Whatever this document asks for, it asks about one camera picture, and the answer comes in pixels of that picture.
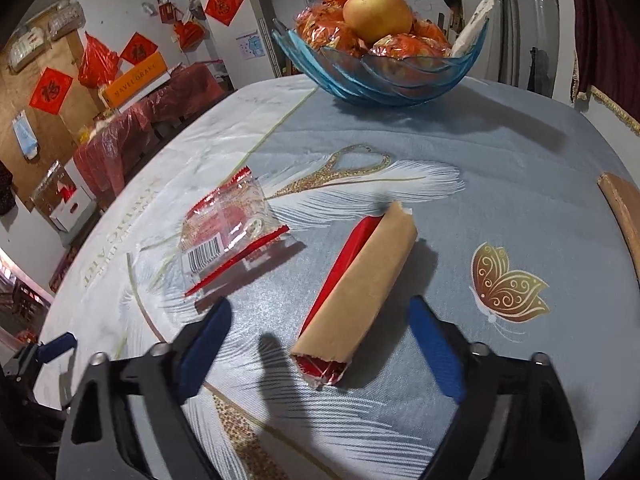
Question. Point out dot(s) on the white refrigerator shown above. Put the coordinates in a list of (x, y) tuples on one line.
[(260, 5)]

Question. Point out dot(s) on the orange flat box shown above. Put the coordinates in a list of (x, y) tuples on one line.
[(132, 82)]

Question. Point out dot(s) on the red diamond paper decoration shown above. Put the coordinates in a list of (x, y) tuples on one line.
[(138, 48), (50, 90), (224, 6)]

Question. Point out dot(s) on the hanging red plastic bag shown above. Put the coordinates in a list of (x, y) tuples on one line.
[(97, 62)]

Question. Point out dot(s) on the yellow red apple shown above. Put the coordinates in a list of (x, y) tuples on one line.
[(375, 15)]

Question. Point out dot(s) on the hanging blue face mask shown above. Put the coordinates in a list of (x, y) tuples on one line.
[(25, 135)]

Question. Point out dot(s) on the small hanging red bag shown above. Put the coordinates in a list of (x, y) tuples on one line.
[(189, 35)]

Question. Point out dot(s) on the blue glass fruit bowl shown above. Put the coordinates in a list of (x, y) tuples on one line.
[(400, 80)]

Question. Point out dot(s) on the white cardboard box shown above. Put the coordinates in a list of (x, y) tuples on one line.
[(72, 210)]

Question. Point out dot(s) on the clear red snack wrapper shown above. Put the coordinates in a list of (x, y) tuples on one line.
[(225, 215)]

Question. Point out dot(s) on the pile of orange snack packets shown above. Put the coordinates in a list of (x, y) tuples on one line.
[(320, 27)]

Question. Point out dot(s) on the white packet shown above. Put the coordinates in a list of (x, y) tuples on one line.
[(472, 30)]

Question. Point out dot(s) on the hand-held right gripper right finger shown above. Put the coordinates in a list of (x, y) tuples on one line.
[(435, 350)]

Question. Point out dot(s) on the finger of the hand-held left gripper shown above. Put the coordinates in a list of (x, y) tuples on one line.
[(56, 347)]

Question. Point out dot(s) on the brown wooden strip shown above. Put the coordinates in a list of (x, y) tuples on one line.
[(625, 205)]

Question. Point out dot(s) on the dark red curtain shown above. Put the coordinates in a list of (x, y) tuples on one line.
[(610, 25)]

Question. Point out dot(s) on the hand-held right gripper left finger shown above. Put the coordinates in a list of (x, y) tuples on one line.
[(205, 345)]

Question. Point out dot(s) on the red and brown cardboard box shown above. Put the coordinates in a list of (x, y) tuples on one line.
[(360, 280)]

